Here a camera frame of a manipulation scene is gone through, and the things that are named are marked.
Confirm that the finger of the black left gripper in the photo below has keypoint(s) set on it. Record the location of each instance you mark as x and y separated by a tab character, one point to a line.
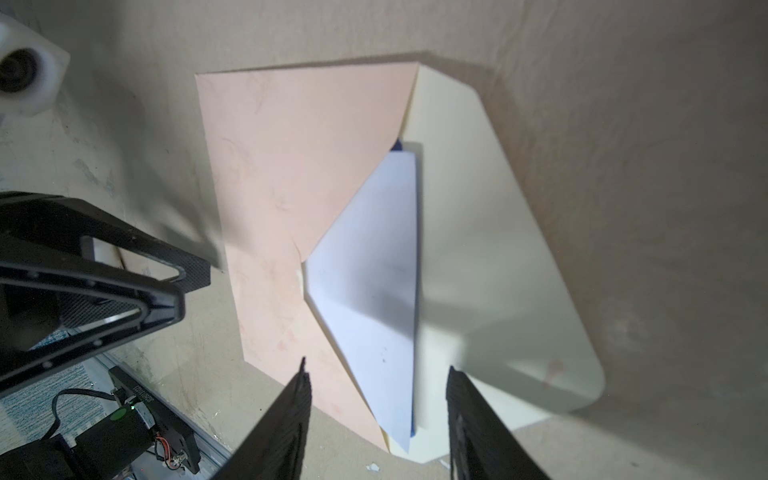
59	306

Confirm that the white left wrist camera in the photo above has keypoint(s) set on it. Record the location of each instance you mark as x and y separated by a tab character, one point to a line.
32	70

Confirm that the pink envelope with flap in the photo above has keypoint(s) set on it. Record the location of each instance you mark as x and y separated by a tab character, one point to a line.
290	147

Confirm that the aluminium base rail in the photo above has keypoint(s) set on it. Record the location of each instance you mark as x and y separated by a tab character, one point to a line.
96	420

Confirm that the blue bordered white letter paper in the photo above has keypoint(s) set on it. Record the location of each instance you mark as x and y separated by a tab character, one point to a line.
362	279

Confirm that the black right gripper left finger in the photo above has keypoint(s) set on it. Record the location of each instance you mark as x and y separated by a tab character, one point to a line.
275	447

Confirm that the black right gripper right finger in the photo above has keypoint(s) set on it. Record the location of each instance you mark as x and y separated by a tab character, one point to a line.
481	447

